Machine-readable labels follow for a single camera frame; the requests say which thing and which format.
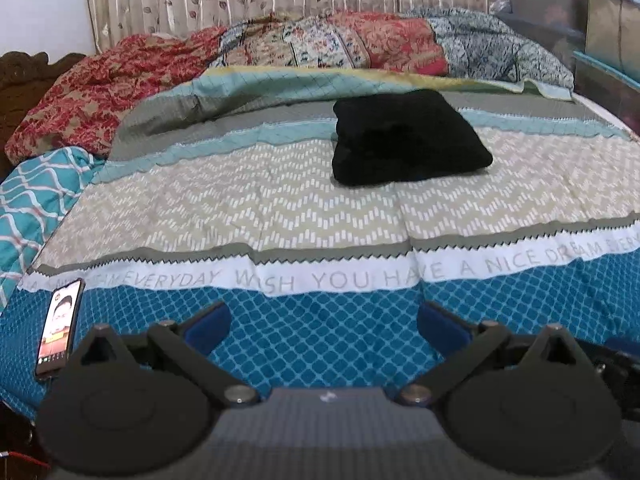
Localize dark storage bin teal lid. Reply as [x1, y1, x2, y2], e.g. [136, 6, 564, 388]
[571, 49, 640, 137]

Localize black pants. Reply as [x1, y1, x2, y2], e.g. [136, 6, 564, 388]
[331, 88, 494, 187]

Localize teal lattice patterned blanket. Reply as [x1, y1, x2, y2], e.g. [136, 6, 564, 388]
[0, 146, 109, 312]

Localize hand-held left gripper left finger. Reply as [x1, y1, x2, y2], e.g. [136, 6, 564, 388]
[74, 301, 259, 409]

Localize red and blue patchwork quilt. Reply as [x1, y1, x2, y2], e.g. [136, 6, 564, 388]
[4, 7, 576, 159]

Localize brownish storage bin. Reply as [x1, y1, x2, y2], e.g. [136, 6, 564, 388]
[584, 0, 640, 62]

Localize patterned striped bedspread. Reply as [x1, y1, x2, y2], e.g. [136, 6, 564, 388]
[0, 66, 640, 411]

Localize clear storage bin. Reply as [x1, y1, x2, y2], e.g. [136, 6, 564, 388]
[502, 0, 589, 57]

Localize carved wooden headboard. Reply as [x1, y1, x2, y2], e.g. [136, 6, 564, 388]
[0, 51, 89, 182]

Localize black smartphone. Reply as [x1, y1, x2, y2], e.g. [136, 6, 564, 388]
[33, 277, 87, 380]

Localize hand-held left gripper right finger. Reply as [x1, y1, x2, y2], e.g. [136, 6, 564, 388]
[397, 301, 582, 407]

